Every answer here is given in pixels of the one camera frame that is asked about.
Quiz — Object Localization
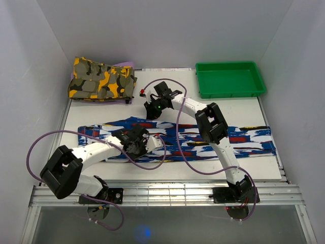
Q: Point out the camouflage yellow green trousers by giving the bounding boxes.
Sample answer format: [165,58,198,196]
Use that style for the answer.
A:
[67,56,138,101]

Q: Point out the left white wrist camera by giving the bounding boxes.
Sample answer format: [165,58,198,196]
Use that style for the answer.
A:
[145,136,163,153]

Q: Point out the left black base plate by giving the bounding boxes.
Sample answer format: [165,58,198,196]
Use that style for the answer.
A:
[78,188,124,204]

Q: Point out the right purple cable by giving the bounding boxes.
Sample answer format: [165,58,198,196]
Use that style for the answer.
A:
[142,78,258,222]

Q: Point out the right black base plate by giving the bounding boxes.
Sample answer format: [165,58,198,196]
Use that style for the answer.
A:
[209,186,260,203]

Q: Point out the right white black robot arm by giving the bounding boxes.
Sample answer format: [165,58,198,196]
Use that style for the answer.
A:
[140,78,257,203]

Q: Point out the aluminium frame rail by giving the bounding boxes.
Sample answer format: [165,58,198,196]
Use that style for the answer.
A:
[29,181,305,207]

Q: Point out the blue white red patterned trousers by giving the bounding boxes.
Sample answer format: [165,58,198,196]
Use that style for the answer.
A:
[77,117,276,163]

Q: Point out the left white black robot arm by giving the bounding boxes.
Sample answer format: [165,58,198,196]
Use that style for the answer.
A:
[40,125,149,203]

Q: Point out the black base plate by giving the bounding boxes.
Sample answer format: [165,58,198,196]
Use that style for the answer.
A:
[78,188,124,204]
[209,186,260,203]

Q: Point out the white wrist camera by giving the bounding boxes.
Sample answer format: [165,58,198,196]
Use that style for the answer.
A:
[145,136,163,153]
[139,89,151,101]

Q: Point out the green plastic tray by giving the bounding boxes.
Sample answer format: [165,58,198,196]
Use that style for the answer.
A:
[196,61,266,99]

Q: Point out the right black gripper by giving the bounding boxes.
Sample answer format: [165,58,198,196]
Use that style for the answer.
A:
[145,98,166,121]

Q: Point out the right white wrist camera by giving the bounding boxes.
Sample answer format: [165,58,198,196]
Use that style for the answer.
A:
[139,89,151,101]

